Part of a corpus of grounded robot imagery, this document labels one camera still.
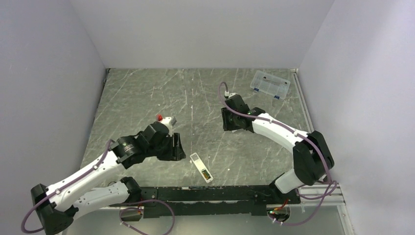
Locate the gold green AAA battery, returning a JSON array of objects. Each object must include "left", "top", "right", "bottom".
[{"left": 202, "top": 169, "right": 211, "bottom": 181}]

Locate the white remote control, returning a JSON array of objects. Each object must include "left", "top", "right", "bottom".
[{"left": 190, "top": 153, "right": 213, "bottom": 183}]

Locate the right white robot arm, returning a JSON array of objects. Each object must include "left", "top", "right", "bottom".
[{"left": 221, "top": 92, "right": 335, "bottom": 203}]

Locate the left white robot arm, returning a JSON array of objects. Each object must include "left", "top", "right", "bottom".
[{"left": 21, "top": 117, "right": 186, "bottom": 235}]

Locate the clear plastic organizer box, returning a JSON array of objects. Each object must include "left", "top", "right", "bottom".
[{"left": 250, "top": 70, "right": 291, "bottom": 99}]

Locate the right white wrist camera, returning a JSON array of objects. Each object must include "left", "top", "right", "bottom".
[{"left": 224, "top": 91, "right": 238, "bottom": 99}]

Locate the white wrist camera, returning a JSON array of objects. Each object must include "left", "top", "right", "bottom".
[
  {"left": 224, "top": 91, "right": 238, "bottom": 99},
  {"left": 157, "top": 114, "right": 177, "bottom": 128}
]

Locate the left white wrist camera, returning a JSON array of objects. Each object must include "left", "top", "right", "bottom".
[{"left": 157, "top": 114, "right": 177, "bottom": 128}]

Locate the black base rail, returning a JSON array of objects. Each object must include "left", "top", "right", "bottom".
[{"left": 120, "top": 185, "right": 300, "bottom": 218}]

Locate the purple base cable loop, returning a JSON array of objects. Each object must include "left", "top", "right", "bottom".
[{"left": 119, "top": 198, "right": 176, "bottom": 235}]

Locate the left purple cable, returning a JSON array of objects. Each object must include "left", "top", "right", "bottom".
[{"left": 21, "top": 140, "right": 114, "bottom": 234}]

